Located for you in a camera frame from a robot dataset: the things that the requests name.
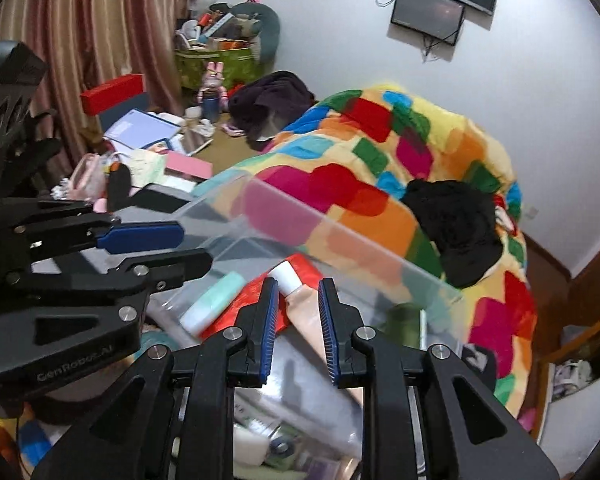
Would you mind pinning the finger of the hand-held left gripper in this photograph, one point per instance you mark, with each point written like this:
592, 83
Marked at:
170, 267
140, 237

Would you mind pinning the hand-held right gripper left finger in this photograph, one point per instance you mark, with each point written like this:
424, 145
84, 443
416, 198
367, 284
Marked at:
267, 330

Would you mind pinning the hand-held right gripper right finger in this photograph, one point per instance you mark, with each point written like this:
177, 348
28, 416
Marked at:
327, 330

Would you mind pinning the beige cream tube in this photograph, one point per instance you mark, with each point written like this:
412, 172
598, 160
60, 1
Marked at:
305, 310

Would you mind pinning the clear plastic bin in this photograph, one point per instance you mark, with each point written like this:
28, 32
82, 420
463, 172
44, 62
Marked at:
330, 240

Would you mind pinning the red packet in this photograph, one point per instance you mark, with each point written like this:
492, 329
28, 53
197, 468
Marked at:
245, 300

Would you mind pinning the mint green tube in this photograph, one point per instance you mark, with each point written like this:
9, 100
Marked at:
212, 305

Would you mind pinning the pale green box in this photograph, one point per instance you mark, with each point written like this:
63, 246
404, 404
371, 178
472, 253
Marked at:
147, 167

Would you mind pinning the pink pouch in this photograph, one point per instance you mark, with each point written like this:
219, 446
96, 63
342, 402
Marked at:
87, 177

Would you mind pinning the pink box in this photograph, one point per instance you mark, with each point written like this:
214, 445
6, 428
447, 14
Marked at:
187, 164

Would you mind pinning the red box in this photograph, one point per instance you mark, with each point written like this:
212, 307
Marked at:
112, 92

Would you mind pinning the blue notebook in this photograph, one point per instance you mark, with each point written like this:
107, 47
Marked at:
140, 127

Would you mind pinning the striped curtain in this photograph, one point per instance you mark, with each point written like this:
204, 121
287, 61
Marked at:
105, 20

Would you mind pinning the pink fabric item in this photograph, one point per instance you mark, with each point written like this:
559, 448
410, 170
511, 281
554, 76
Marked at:
232, 130

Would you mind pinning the pink bunny bottle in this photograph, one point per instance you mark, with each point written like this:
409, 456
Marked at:
211, 105

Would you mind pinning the colourful patchwork blanket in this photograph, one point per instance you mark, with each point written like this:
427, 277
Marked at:
340, 180

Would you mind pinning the black cloth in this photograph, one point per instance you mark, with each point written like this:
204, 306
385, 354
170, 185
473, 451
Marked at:
455, 230

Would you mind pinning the green storage box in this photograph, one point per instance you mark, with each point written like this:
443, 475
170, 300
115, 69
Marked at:
215, 67

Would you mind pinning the dark clothing pile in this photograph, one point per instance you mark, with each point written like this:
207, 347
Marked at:
270, 100

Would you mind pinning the grey plush cushion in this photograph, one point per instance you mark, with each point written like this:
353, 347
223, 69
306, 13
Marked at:
267, 25

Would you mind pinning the wardrobe with shelves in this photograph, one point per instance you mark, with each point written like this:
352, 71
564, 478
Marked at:
575, 370

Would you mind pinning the wooden door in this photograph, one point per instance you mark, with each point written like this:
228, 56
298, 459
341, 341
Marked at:
595, 290

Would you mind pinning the small wall screen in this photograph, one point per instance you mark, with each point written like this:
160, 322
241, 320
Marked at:
425, 10

